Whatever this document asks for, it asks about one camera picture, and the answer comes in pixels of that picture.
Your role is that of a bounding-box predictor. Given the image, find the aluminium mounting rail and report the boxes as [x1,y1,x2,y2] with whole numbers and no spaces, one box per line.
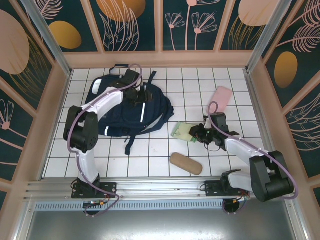
[23,176,298,201]

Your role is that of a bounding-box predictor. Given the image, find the aluminium corner post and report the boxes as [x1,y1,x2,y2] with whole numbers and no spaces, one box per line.
[19,0,74,76]
[246,0,293,73]

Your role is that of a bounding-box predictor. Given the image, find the brown oval case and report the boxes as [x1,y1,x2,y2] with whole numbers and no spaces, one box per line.
[169,151,203,175]

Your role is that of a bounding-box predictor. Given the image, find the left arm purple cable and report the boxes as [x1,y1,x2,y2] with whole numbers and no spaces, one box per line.
[67,62,143,218]

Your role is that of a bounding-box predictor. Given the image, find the grey metal sheet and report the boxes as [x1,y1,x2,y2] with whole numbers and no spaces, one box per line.
[14,209,308,240]

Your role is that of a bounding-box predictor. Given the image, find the slotted grey cable duct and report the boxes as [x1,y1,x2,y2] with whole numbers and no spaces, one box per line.
[33,201,226,213]

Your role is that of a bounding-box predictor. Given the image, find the navy blue backpack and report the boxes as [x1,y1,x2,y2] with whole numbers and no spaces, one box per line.
[83,64,175,156]

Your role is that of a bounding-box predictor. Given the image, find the pale green notebook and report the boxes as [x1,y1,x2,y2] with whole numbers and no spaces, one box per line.
[171,121,198,144]

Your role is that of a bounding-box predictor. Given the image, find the dark floral wall panel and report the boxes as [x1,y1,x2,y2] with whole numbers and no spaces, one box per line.
[0,87,35,182]
[0,0,55,111]
[41,0,100,53]
[284,88,320,179]
[89,0,157,53]
[219,0,275,51]
[162,0,227,52]
[263,0,320,108]

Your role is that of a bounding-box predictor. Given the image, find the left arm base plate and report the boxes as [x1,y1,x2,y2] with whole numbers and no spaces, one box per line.
[71,181,118,200]

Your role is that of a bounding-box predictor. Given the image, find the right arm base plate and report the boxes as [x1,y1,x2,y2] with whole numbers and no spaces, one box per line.
[204,179,251,198]

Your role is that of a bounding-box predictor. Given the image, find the pink pencil case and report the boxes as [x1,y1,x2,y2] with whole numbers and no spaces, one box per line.
[209,86,233,114]

